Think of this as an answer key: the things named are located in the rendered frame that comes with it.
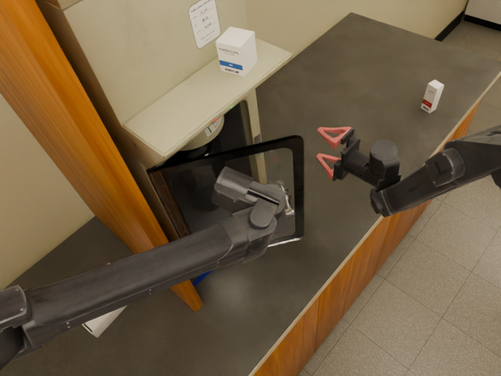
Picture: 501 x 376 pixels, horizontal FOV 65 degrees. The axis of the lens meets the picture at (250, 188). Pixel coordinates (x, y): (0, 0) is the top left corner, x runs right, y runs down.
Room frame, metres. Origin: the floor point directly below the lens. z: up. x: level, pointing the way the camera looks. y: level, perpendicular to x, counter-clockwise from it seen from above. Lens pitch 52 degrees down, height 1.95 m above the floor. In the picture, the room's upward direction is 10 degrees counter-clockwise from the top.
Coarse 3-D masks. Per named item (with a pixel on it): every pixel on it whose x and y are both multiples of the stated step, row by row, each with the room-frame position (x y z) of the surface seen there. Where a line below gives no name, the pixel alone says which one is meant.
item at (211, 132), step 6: (222, 120) 0.69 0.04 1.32; (210, 126) 0.66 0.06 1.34; (216, 126) 0.66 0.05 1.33; (222, 126) 0.68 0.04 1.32; (204, 132) 0.64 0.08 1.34; (210, 132) 0.65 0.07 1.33; (216, 132) 0.66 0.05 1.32; (198, 138) 0.63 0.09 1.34; (204, 138) 0.64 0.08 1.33; (210, 138) 0.64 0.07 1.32; (192, 144) 0.63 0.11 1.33; (198, 144) 0.63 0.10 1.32; (204, 144) 0.63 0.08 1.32; (180, 150) 0.62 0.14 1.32; (186, 150) 0.62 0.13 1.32
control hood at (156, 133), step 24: (264, 48) 0.66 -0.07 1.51; (216, 72) 0.61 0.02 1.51; (264, 72) 0.59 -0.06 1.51; (168, 96) 0.57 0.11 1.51; (192, 96) 0.56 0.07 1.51; (216, 96) 0.55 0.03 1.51; (240, 96) 0.54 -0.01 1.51; (144, 120) 0.52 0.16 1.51; (168, 120) 0.51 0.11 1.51; (192, 120) 0.50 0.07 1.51; (144, 144) 0.47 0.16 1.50; (168, 144) 0.45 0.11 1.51
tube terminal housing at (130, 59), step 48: (96, 0) 0.55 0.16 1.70; (144, 0) 0.59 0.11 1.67; (192, 0) 0.65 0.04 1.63; (240, 0) 0.71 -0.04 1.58; (96, 48) 0.53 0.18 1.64; (144, 48) 0.58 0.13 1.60; (192, 48) 0.63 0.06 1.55; (96, 96) 0.55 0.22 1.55; (144, 96) 0.56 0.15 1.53; (144, 192) 0.57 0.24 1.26
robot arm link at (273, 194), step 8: (256, 184) 0.42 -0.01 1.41; (264, 184) 0.42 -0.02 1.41; (272, 184) 0.42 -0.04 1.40; (248, 192) 0.41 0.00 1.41; (256, 192) 0.40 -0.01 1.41; (264, 192) 0.40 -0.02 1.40; (272, 192) 0.40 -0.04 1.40; (280, 192) 0.40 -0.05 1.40; (256, 200) 0.39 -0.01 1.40; (272, 200) 0.39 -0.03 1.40; (280, 200) 0.39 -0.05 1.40; (280, 208) 0.38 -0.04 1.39
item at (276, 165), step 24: (264, 144) 0.53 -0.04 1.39; (288, 144) 0.53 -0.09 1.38; (168, 168) 0.51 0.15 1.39; (192, 168) 0.52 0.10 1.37; (216, 168) 0.52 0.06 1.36; (240, 168) 0.52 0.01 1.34; (264, 168) 0.53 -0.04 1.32; (288, 168) 0.53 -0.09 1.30; (192, 192) 0.52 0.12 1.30; (288, 192) 0.53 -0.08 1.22; (192, 216) 0.51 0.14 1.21; (216, 216) 0.52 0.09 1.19; (288, 240) 0.53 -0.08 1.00
